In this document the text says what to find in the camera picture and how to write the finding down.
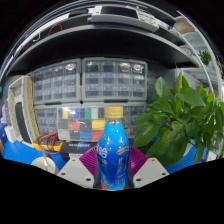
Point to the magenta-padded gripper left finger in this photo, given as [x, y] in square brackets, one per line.
[75, 172]

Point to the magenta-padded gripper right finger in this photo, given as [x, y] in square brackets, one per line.
[150, 171]

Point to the blue drink bottle yellow cap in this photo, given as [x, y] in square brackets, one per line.
[113, 153]

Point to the black box with white label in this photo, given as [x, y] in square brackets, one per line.
[78, 149]

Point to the white cup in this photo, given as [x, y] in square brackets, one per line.
[43, 164]

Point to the metal stirring spoon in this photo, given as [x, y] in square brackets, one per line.
[45, 153]

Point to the grey small-parts drawer cabinet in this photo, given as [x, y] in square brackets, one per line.
[113, 80]
[56, 81]
[46, 120]
[133, 115]

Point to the large green potted plant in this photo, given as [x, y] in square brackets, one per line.
[180, 116]

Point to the small green plant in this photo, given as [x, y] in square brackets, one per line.
[205, 57]

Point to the dark grey workbench shelf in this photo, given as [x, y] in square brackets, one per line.
[100, 43]

